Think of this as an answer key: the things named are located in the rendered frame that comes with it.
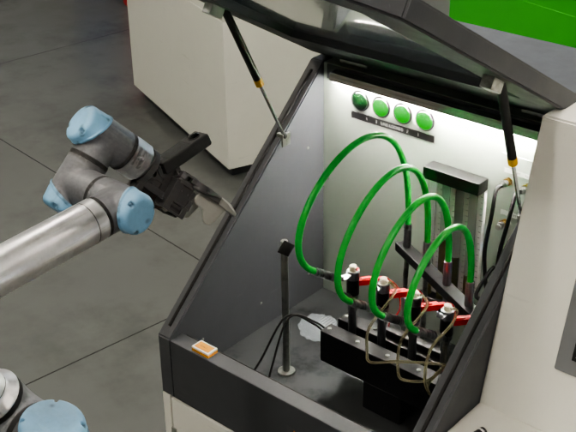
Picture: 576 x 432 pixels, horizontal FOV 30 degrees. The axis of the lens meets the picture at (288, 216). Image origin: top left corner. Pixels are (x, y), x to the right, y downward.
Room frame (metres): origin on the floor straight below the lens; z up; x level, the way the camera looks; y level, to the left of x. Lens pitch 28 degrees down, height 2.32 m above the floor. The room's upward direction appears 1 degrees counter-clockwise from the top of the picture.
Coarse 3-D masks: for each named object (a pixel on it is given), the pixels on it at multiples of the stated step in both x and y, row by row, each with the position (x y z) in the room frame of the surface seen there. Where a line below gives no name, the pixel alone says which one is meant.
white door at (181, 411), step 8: (176, 400) 1.97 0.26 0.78; (176, 408) 1.97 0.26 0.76; (184, 408) 1.96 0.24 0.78; (192, 408) 1.94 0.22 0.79; (176, 416) 1.98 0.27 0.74; (184, 416) 1.96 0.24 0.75; (192, 416) 1.94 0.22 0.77; (200, 416) 1.92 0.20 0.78; (176, 424) 1.98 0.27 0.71; (184, 424) 1.96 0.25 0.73; (192, 424) 1.94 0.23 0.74; (200, 424) 1.92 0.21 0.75; (208, 424) 1.90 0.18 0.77; (216, 424) 1.89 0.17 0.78
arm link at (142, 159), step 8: (144, 144) 1.79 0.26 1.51; (136, 152) 1.76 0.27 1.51; (144, 152) 1.78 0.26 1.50; (152, 152) 1.79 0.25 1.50; (136, 160) 1.76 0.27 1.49; (144, 160) 1.77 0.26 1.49; (152, 160) 1.78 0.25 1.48; (120, 168) 1.76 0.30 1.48; (128, 168) 1.76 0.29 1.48; (136, 168) 1.76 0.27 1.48; (144, 168) 1.77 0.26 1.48; (128, 176) 1.77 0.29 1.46; (136, 176) 1.76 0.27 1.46
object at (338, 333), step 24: (336, 336) 1.94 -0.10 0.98; (360, 336) 1.97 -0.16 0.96; (336, 360) 1.93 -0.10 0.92; (360, 360) 1.89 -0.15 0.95; (384, 360) 1.85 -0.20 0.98; (408, 360) 1.85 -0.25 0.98; (432, 360) 1.85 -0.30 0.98; (384, 384) 1.85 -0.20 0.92; (408, 384) 1.81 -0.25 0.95; (432, 384) 1.77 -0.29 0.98; (384, 408) 1.84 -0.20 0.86; (408, 408) 1.84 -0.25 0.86
